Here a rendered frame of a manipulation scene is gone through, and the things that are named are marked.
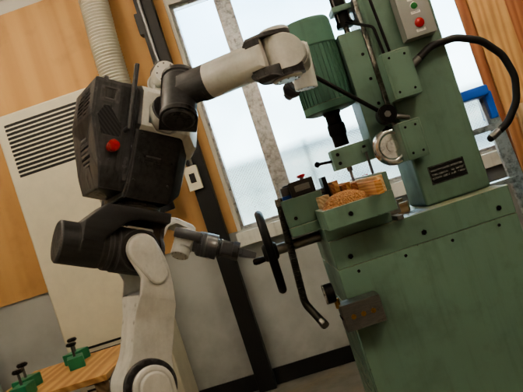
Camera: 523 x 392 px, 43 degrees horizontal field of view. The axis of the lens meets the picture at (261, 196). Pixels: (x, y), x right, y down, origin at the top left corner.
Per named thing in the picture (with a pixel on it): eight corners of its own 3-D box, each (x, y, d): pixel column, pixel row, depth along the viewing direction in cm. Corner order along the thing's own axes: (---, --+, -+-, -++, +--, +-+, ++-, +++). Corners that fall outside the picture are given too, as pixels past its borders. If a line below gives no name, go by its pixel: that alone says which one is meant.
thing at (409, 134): (402, 162, 214) (391, 127, 214) (422, 155, 214) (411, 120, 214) (409, 160, 204) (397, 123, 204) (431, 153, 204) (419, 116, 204)
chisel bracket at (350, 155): (335, 176, 228) (327, 152, 228) (373, 163, 228) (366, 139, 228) (338, 175, 220) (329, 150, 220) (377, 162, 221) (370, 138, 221)
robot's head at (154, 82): (152, 87, 185) (155, 57, 187) (145, 99, 194) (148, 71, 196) (175, 92, 187) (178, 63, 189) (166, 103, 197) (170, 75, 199)
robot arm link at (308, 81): (310, 54, 195) (314, 45, 184) (318, 89, 195) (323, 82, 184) (272, 63, 195) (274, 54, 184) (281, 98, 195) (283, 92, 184)
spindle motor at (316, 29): (303, 123, 233) (276, 38, 233) (352, 107, 233) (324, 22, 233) (308, 116, 215) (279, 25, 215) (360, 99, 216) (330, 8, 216)
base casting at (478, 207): (321, 258, 246) (314, 235, 246) (468, 210, 247) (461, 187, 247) (338, 271, 201) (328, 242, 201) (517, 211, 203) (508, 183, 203)
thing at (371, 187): (343, 197, 252) (340, 187, 252) (349, 194, 252) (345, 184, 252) (377, 194, 185) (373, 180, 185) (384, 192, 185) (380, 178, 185)
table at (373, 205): (286, 232, 251) (280, 217, 251) (363, 207, 252) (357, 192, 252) (297, 242, 190) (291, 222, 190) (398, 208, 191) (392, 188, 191)
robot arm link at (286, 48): (305, 40, 177) (298, 22, 157) (317, 76, 176) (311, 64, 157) (268, 53, 178) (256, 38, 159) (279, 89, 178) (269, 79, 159)
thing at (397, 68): (390, 104, 214) (375, 59, 214) (416, 96, 214) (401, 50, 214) (395, 99, 205) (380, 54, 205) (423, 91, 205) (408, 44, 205)
